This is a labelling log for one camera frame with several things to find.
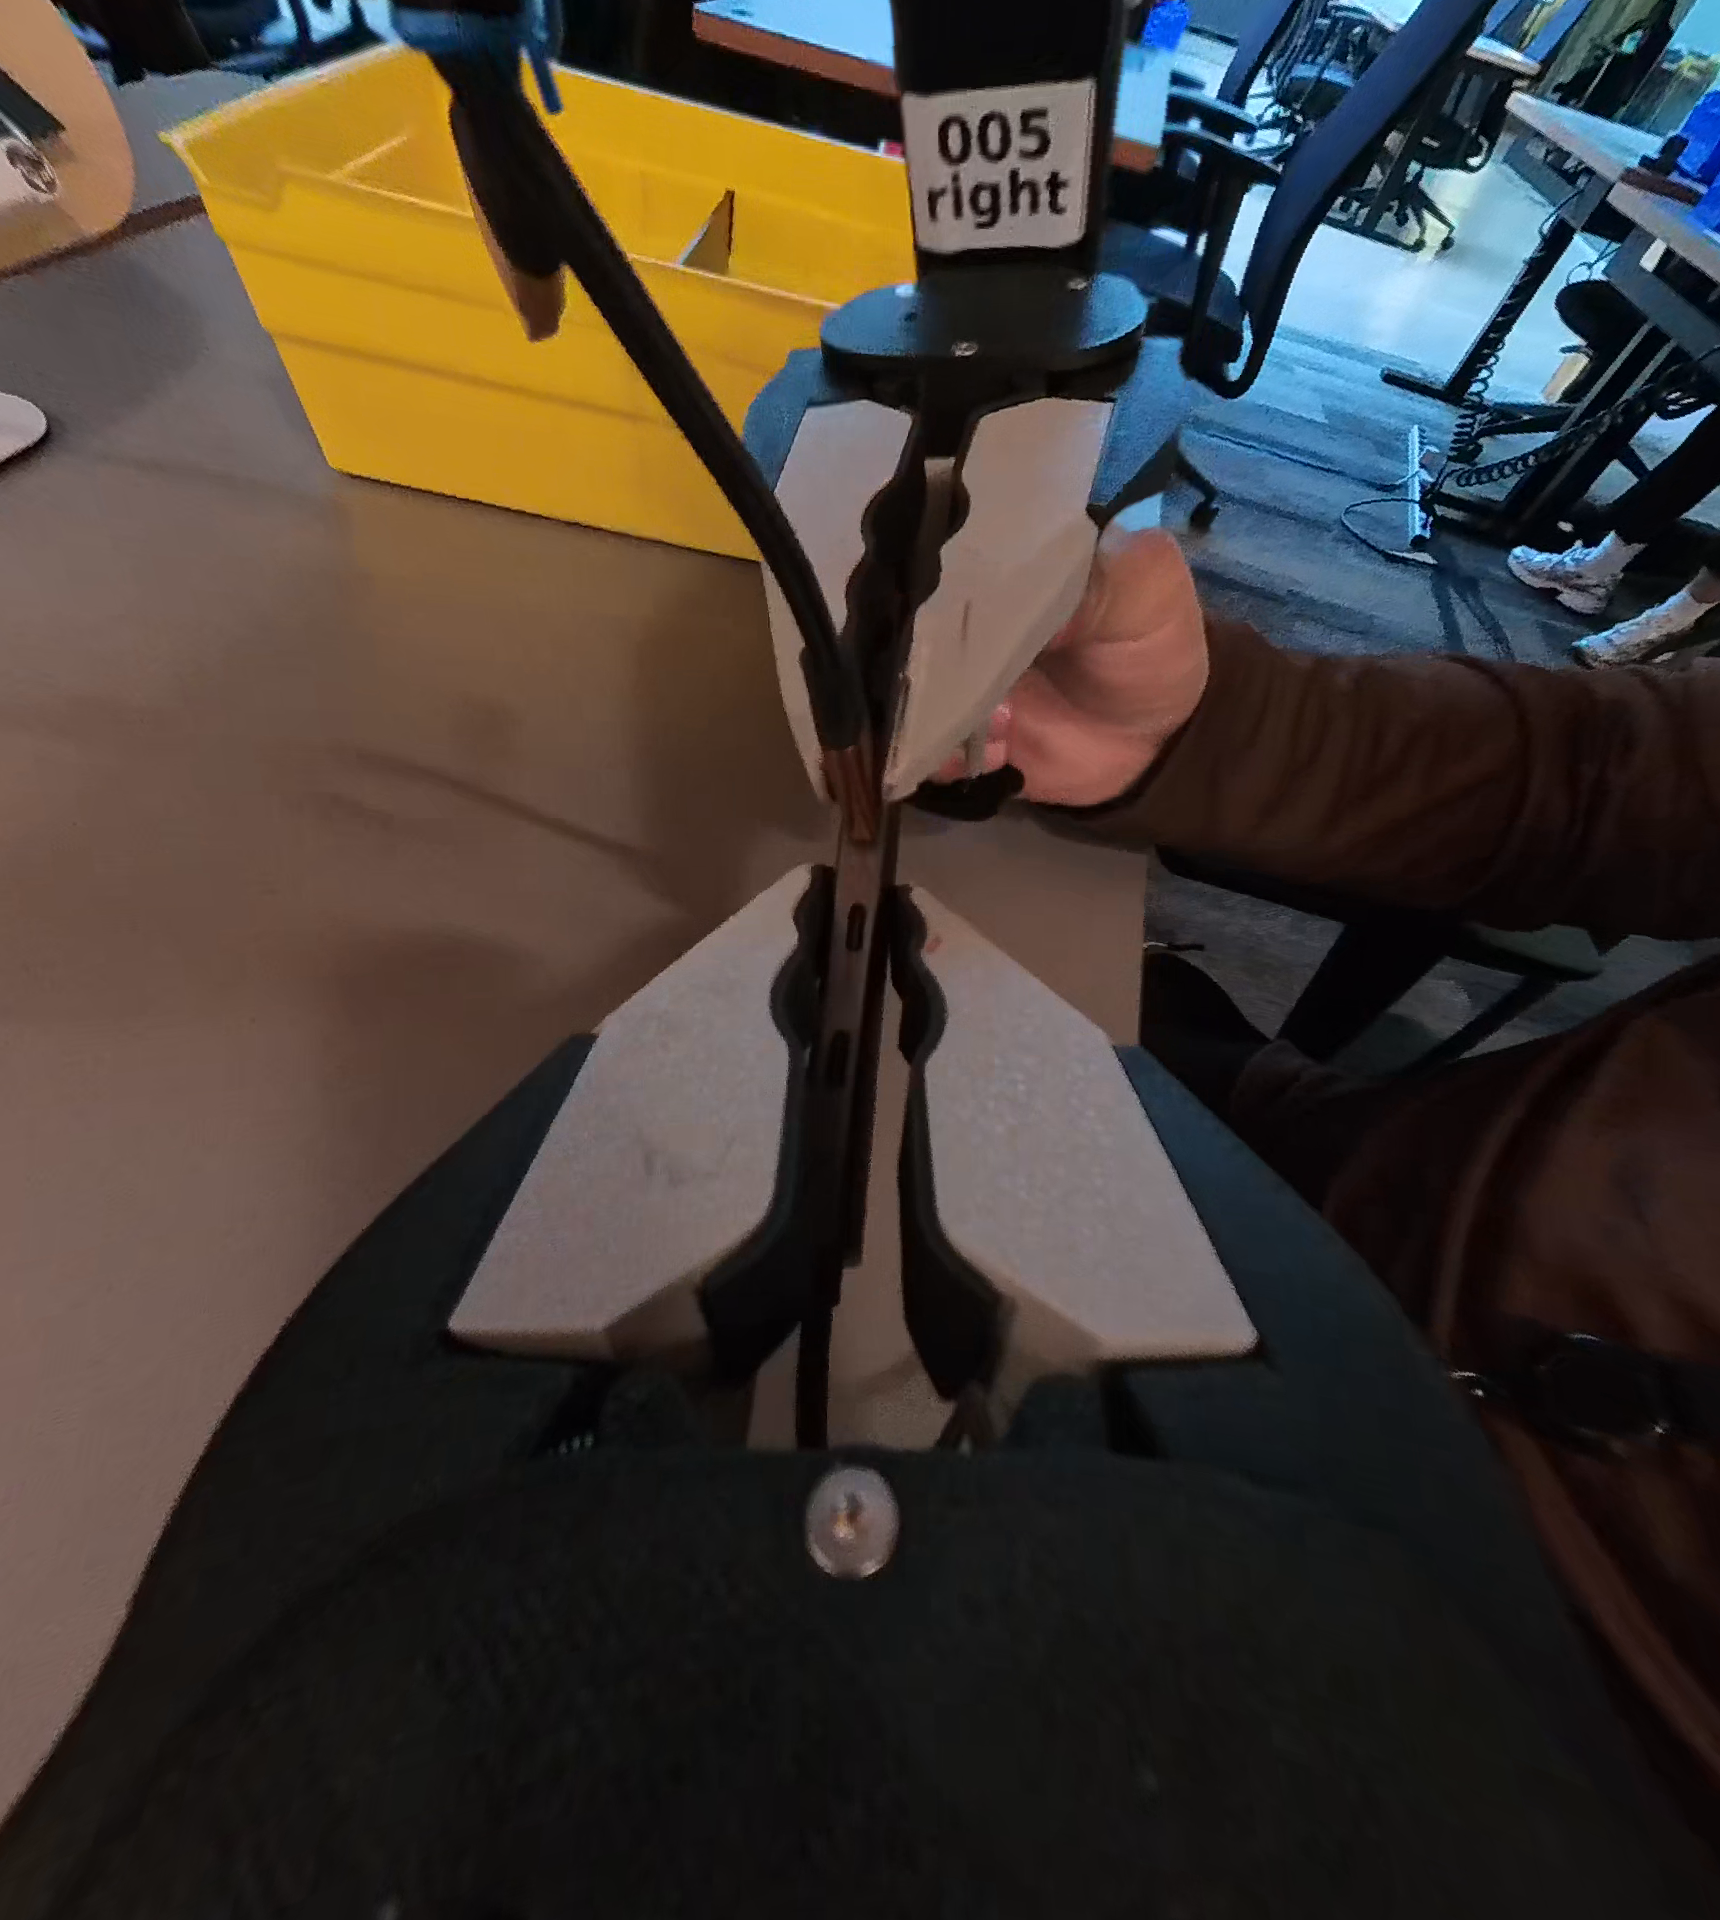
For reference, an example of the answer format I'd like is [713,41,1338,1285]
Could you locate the black office chair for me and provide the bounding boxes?
[1152,846,1604,1060]
[1145,0,1499,400]

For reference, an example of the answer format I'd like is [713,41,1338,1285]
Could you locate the white power strip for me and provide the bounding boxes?
[1340,428,1446,567]

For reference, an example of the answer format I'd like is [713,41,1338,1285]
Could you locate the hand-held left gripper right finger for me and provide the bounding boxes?
[888,886,1260,1393]

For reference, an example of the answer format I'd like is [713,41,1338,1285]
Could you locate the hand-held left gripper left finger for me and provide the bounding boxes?
[446,864,825,1386]

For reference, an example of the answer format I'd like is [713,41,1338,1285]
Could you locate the person's right hand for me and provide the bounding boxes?
[976,524,1214,812]

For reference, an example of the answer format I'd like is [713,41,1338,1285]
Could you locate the black usb-c cable orange plugs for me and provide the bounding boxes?
[391,0,892,842]

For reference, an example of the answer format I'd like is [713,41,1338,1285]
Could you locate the person's brown clothed torso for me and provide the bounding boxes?
[1219,930,1720,1892]

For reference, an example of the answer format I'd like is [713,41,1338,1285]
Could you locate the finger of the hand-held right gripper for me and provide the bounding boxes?
[762,397,920,812]
[877,397,1117,801]

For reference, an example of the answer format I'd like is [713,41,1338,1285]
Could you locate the black key clip metal ring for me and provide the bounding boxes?
[1453,1332,1720,1454]

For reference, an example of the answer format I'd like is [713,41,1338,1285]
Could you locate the person's right forearm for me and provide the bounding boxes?
[1086,615,1720,944]

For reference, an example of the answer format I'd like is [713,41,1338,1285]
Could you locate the grey usb hub with cable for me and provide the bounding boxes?
[794,803,903,1449]

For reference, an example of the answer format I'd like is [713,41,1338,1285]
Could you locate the yellow plastic bin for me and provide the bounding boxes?
[162,43,927,561]

